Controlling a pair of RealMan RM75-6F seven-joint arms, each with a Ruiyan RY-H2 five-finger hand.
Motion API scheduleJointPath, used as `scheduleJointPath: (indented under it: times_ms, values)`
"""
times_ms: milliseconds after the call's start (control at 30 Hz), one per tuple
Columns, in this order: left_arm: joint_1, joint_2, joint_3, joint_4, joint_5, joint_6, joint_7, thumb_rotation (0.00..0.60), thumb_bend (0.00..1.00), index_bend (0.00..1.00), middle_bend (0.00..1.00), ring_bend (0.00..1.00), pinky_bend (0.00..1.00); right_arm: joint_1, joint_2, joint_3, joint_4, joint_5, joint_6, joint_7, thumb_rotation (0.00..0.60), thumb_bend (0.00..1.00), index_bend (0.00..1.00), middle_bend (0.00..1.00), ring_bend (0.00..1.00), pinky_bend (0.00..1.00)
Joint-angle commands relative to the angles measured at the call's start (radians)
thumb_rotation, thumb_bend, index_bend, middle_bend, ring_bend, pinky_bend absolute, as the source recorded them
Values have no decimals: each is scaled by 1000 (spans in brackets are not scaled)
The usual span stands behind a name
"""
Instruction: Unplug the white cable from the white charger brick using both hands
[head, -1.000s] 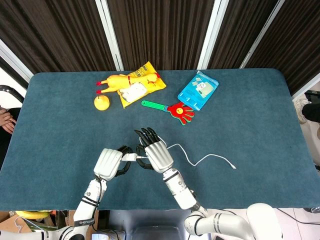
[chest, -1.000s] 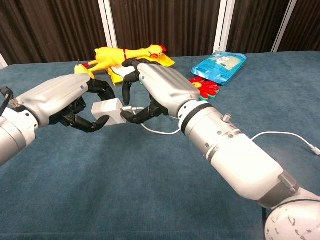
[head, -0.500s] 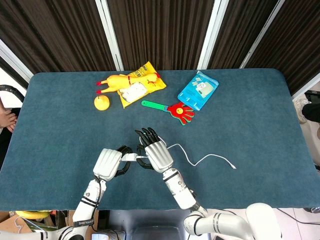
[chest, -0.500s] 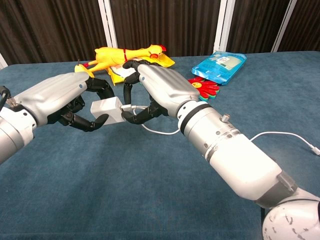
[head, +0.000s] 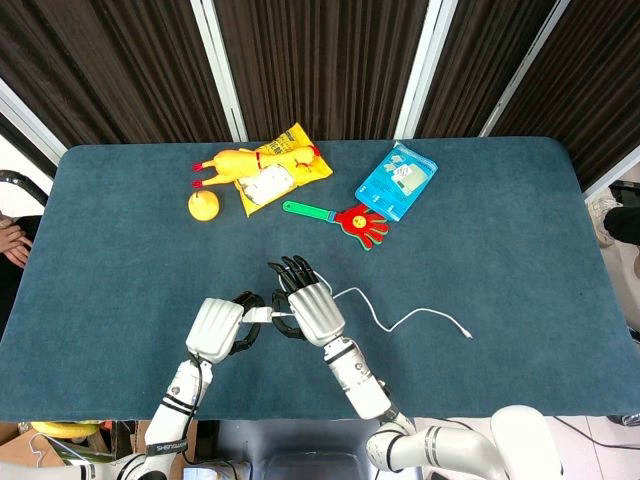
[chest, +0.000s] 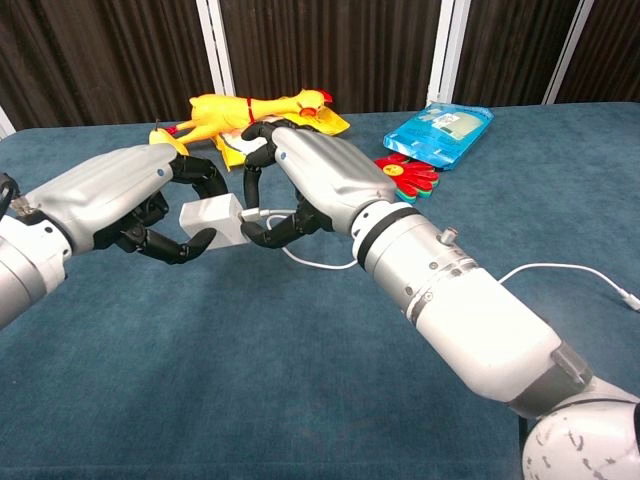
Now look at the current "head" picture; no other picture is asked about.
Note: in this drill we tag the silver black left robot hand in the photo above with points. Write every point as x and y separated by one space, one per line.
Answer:
212 327

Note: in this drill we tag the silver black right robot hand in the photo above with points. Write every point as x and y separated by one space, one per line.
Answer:
315 312

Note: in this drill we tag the white plastic cable connector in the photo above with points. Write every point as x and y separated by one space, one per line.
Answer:
257 315

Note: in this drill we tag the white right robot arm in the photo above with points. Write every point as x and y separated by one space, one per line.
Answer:
360 385

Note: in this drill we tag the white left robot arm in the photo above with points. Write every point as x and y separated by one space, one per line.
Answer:
175 400

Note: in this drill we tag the red green hand clapper toy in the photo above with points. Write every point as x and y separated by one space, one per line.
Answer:
360 225

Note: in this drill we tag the bystander bare hand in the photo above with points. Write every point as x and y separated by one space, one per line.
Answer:
15 242

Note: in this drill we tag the blue-green velvet table cover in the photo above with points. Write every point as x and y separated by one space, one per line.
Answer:
125 280

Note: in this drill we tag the yellow snack bag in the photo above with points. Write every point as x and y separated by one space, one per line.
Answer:
265 186

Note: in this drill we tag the grey robot torso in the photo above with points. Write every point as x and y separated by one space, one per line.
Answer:
300 450

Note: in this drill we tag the blue plastic product package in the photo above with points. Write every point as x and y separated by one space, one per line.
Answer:
395 182

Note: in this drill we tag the yellow rubber chicken toy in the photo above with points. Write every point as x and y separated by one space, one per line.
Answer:
230 165

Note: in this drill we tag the yellow plastic object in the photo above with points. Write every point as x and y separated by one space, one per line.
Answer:
60 429

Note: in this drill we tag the bystander black clothing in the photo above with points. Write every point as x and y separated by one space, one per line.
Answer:
10 295

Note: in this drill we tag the brown cardboard box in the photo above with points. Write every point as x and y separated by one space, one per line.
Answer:
20 447

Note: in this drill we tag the black curved tube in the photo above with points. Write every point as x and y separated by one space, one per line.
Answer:
25 182

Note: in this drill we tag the dark brown curtain panel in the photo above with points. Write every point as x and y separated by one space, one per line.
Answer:
590 90
480 65
110 65
320 65

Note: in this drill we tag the white sneaker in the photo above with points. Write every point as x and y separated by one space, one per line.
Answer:
600 220

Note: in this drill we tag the black trouser leg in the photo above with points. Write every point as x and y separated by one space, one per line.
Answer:
625 225

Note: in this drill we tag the white screen frame post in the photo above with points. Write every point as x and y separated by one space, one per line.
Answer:
522 70
30 125
612 172
220 70
425 70

